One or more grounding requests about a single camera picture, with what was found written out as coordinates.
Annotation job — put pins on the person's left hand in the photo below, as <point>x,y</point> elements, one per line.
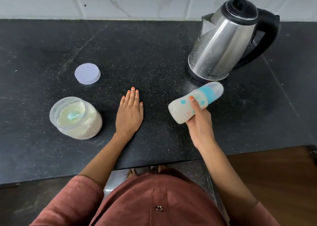
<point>129,119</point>

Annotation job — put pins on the light blue measuring scoop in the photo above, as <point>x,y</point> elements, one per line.
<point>74,115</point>

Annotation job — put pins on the person's right forearm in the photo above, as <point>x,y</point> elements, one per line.
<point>230,181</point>

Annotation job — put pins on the lilac round jar lid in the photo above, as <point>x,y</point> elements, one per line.
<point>87,73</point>

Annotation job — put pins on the dark wooden cabinet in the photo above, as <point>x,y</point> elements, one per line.
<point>277,178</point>

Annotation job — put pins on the reddish pink garment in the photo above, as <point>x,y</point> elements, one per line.
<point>148,203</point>

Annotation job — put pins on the clear milk powder jar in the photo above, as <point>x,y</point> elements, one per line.
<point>90,125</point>

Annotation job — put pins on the clear plastic baby bottle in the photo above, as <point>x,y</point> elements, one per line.
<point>180,110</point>

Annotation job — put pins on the blue bottle teat cap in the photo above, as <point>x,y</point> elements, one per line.
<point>213,92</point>

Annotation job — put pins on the steel electric kettle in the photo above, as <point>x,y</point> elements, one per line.
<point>220,45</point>

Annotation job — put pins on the person's left forearm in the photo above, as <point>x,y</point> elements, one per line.
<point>101,161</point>

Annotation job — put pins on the person's foot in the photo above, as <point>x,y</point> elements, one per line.
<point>161,168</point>
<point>131,173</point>

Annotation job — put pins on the person's right foot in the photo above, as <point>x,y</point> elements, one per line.
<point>161,168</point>

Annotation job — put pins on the person's left foot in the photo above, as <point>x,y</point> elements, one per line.
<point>131,173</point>

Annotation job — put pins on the person's right hand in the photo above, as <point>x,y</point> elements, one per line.
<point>200,129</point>

